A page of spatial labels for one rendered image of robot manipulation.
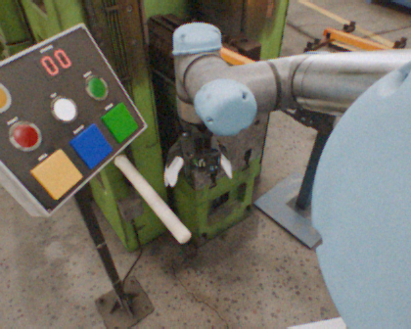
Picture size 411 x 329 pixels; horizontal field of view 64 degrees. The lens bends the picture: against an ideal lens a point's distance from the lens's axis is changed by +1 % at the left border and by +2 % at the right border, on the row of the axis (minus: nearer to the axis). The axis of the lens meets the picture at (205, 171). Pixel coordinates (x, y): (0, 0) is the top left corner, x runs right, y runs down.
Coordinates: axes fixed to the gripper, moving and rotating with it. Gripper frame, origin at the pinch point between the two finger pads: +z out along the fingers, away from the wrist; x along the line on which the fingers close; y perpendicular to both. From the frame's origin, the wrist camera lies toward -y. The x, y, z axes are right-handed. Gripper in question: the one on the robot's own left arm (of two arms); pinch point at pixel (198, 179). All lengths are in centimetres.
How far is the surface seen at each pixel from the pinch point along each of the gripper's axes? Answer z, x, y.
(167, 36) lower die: -5, 0, -68
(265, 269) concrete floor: 94, 36, -21
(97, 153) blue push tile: -5.9, -21.8, -6.7
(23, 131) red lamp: -16.3, -32.9, -3.2
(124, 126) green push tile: -6.4, -15.6, -14.9
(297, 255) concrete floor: 93, 55, -26
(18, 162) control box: -12.8, -34.4, 1.2
